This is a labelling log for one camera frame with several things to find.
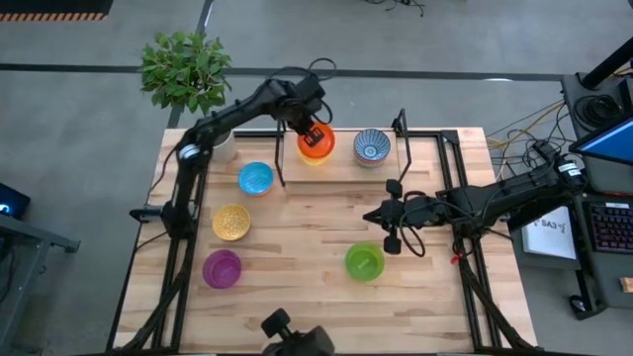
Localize black mat with hazard stripe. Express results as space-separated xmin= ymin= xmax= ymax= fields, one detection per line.
xmin=0 ymin=0 xmax=115 ymax=24

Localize orange translucent plastic bowl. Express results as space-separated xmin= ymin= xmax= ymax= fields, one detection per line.
xmin=296 ymin=123 xmax=337 ymax=161

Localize blue glazed bowl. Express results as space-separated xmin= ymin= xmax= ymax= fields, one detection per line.
xmin=237 ymin=160 xmax=276 ymax=198

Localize blue patterned ceramic bowl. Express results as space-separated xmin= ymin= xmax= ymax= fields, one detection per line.
xmin=352 ymin=128 xmax=393 ymax=164

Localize black computer mouse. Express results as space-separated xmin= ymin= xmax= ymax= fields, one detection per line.
xmin=568 ymin=294 xmax=590 ymax=316

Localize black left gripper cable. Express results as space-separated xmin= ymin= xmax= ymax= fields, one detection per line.
xmin=269 ymin=57 xmax=338 ymax=126

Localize black cable bundle on floor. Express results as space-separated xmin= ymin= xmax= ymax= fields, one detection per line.
xmin=364 ymin=0 xmax=427 ymax=18

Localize purple translucent plastic bowl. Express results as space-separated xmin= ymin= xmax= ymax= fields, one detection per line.
xmin=201 ymin=248 xmax=243 ymax=291

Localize black device with blue light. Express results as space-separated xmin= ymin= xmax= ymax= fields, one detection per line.
xmin=0 ymin=182 xmax=32 ymax=222

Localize yellow translucent plastic bowl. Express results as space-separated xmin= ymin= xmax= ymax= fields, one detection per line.
xmin=298 ymin=149 xmax=333 ymax=167

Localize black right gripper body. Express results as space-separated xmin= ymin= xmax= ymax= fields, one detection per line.
xmin=384 ymin=178 xmax=449 ymax=256

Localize yellow floor cable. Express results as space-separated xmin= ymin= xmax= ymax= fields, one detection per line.
xmin=487 ymin=101 xmax=566 ymax=179

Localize black power strip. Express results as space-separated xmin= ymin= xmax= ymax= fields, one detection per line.
xmin=532 ymin=139 xmax=561 ymax=160

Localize black keyboard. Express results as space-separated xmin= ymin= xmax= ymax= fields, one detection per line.
xmin=586 ymin=202 xmax=633 ymax=254

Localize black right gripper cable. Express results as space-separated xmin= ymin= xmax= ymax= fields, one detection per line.
xmin=397 ymin=190 xmax=427 ymax=259

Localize white paper sheet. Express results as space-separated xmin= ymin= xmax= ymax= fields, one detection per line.
xmin=520 ymin=217 xmax=579 ymax=261

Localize black knobbed device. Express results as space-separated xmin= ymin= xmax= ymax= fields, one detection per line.
xmin=259 ymin=307 xmax=337 ymax=356

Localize green translucent plastic bowl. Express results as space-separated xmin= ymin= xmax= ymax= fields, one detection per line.
xmin=344 ymin=241 xmax=387 ymax=284

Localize white cylindrical plant pot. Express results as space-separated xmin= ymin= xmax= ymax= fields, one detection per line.
xmin=211 ymin=129 xmax=239 ymax=165

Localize grey side desk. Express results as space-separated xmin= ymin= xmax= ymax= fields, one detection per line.
xmin=511 ymin=72 xmax=633 ymax=321

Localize black slanted pole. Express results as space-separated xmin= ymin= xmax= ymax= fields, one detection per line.
xmin=582 ymin=38 xmax=633 ymax=91

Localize black metal rig frame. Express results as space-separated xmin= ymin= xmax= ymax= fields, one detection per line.
xmin=106 ymin=128 xmax=538 ymax=355

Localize wooden shelf with black frame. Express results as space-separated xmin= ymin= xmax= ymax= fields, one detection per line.
xmin=274 ymin=107 xmax=414 ymax=190

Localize coiled black cable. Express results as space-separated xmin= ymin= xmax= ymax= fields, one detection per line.
xmin=572 ymin=92 xmax=626 ymax=132

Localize tangled black floor cables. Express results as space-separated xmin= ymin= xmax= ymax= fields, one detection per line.
xmin=494 ymin=102 xmax=573 ymax=174

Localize grey metal stand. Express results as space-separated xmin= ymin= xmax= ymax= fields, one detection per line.
xmin=0 ymin=214 xmax=81 ymax=353

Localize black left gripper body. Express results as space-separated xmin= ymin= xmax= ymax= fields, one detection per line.
xmin=274 ymin=73 xmax=327 ymax=134

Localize green leafy plant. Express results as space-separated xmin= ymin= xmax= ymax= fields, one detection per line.
xmin=140 ymin=30 xmax=234 ymax=118

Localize screen with blue display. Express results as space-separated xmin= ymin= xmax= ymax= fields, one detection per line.
xmin=568 ymin=117 xmax=633 ymax=167

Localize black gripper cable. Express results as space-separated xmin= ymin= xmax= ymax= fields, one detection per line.
xmin=269 ymin=57 xmax=338 ymax=126
xmin=397 ymin=190 xmax=427 ymax=259

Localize yellow patterned ceramic bowl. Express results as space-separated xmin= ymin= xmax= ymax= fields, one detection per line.
xmin=211 ymin=203 xmax=252 ymax=242

